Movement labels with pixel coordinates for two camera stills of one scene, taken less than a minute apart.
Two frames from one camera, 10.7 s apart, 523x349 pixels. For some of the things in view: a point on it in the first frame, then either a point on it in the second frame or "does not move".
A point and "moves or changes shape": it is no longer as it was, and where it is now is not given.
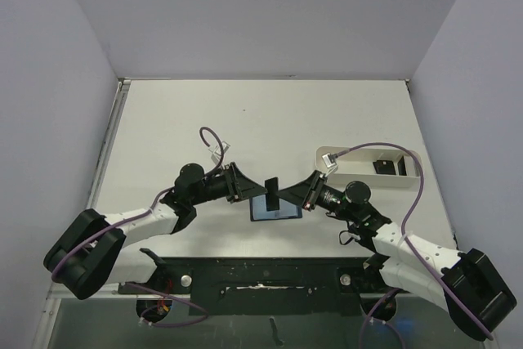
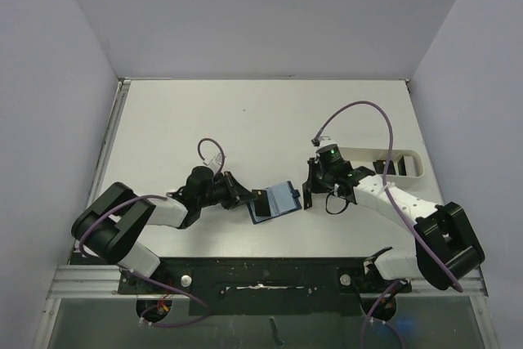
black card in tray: [384, 167] does not move
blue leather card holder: [258, 209] moves or changes shape
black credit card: [271, 185] to [261, 204]
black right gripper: [315, 190] to [309, 185]
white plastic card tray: [382, 168] does not move
